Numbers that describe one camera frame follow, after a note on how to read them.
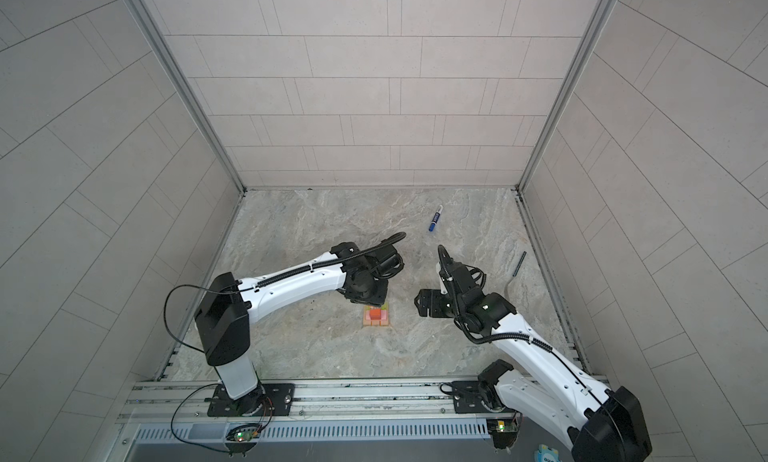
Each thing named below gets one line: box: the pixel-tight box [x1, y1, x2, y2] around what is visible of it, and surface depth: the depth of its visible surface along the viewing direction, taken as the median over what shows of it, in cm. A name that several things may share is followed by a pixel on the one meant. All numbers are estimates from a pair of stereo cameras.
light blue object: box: [534, 444, 561, 462], surface depth 64 cm
